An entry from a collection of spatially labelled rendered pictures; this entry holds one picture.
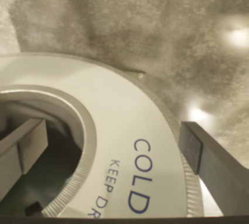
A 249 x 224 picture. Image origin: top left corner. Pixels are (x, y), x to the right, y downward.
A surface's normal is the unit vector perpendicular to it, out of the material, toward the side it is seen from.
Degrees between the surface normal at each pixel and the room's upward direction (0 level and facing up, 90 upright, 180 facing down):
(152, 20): 0
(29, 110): 9
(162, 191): 90
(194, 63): 0
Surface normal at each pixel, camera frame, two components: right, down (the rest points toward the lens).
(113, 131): 0.11, -0.76
